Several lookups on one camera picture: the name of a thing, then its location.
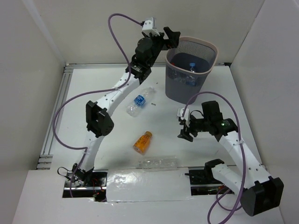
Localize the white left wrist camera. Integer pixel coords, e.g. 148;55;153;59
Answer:
142;17;159;36

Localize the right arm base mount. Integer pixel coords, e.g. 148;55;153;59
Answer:
185;159;228;196

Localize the clear bottle red cap label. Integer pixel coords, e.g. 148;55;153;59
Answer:
171;68;184;83

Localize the small orange juice bottle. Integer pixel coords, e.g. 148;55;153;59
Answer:
133;131;152;154

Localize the white taped cover sheet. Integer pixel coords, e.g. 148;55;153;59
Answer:
106;168;192;202

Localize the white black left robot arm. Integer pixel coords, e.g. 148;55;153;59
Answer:
72;27;181;186

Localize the grey mesh waste bin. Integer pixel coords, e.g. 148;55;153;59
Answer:
165;36;218;104

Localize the clear crushed unlabelled bottle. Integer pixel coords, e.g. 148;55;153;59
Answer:
137;156;179;172

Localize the clear bottle blue Aqua label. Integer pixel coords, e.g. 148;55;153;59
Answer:
126;87;156;117

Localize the aluminium frame rail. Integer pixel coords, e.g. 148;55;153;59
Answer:
36;64;73;170

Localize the clear bottle blue cap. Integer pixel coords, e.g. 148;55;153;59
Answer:
186;63;197;86

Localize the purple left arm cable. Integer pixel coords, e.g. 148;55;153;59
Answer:
52;14;144;198

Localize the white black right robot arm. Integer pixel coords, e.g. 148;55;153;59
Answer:
177;101;284;216

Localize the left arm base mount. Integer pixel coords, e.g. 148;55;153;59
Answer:
57;167;107;202

